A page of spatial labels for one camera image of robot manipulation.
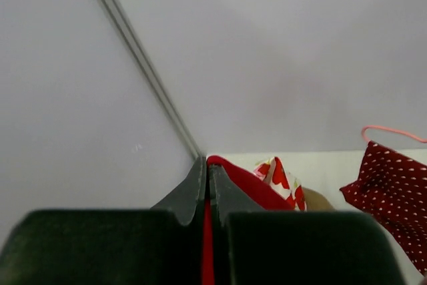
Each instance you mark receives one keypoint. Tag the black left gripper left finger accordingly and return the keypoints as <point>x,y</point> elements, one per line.
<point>157,245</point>

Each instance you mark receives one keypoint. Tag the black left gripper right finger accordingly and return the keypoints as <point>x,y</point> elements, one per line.
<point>257,246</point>

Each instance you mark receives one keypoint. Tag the red skirt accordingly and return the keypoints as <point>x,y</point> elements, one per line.
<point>253,187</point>

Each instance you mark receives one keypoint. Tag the red white floral garment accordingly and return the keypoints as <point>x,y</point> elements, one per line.
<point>283,183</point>

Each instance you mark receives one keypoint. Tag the tan skirt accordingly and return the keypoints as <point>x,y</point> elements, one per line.
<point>316,202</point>

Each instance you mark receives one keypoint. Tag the red polka dot garment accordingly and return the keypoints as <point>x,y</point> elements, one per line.
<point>391,187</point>

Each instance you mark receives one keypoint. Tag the pink hanger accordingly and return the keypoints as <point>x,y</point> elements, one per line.
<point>390,130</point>

